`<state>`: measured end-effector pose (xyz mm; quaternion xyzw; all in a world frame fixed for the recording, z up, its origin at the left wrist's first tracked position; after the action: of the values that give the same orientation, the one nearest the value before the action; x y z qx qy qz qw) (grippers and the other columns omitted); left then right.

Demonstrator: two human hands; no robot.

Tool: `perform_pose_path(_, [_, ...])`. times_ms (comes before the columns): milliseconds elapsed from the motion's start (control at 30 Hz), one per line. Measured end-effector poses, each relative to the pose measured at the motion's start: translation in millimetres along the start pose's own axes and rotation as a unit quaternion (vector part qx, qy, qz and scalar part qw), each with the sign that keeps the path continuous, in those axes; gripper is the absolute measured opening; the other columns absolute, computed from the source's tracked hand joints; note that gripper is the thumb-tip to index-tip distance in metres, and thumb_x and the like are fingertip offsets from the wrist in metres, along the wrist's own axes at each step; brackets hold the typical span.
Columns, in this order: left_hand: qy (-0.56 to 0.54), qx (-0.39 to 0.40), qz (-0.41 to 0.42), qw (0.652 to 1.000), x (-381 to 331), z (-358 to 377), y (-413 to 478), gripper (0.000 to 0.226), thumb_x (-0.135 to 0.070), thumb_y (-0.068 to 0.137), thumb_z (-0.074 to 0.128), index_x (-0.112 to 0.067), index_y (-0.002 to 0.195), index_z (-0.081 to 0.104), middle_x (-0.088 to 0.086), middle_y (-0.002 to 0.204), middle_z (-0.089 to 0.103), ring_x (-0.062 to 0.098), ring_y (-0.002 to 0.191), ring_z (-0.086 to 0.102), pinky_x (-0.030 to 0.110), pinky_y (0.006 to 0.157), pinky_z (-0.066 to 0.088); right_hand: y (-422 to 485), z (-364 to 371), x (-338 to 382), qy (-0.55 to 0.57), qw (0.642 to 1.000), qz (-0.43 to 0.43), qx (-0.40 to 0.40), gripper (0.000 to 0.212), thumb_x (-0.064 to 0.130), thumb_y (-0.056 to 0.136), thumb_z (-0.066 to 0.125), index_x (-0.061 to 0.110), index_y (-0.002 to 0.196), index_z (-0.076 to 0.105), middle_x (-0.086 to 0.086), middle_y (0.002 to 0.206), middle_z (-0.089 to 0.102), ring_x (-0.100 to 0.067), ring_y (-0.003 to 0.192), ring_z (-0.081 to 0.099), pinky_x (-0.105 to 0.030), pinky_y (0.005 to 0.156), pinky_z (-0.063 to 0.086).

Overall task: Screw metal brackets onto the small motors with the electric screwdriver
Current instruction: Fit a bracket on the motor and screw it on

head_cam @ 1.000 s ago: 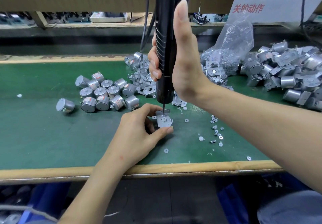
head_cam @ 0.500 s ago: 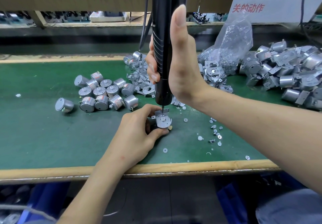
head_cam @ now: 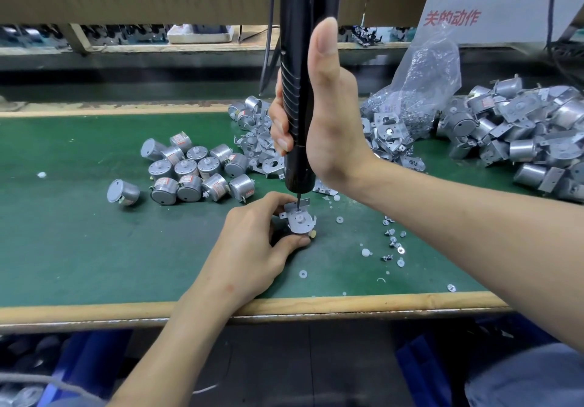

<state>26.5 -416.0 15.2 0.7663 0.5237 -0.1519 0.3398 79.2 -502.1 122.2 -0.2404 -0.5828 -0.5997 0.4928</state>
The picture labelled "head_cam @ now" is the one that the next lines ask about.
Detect person's right hand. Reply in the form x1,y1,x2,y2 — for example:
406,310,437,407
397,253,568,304
267,17,384,204

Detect person's left hand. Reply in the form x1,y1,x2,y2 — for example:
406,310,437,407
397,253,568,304
193,192,313,316

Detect silver metal bracket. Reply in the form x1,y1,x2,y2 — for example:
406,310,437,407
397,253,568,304
278,199,313,225

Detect silver round motor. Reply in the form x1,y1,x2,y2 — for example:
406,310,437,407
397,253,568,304
278,205,319,239

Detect black electric screwdriver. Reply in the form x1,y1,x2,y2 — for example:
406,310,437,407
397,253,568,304
278,0,345,195

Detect pile of metal brackets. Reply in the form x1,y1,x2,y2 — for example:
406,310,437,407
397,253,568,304
228,96,428,198

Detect pile of silver motors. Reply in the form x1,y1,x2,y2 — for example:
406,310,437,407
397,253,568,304
106,131,259,207

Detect pile of assembled motors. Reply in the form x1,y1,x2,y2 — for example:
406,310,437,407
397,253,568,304
436,73,584,202

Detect heap of grey binned motors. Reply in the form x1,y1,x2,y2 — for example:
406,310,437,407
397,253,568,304
0,333,56,407

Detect person's right forearm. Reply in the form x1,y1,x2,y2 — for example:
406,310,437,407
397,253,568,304
351,165,584,353

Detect person's left forearm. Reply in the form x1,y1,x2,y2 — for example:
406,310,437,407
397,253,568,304
108,291,257,407

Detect small clear plastic bag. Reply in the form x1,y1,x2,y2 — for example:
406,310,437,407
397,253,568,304
363,37,462,139

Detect scatter of small silver screws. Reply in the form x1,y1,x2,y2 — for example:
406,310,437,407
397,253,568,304
299,192,457,292

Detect blue plastic bin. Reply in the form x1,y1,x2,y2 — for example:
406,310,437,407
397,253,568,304
36,329,133,407

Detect green bench mat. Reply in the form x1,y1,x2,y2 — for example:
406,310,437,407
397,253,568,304
0,112,584,307

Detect white paper sign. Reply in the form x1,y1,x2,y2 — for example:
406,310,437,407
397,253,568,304
415,0,584,45

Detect dark blue crate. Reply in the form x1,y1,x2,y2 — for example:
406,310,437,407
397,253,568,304
394,315,558,407

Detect grey blue trousers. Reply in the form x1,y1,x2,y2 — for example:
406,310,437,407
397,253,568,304
465,342,584,407

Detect black hanging cable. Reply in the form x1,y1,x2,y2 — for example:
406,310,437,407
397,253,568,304
258,0,277,97

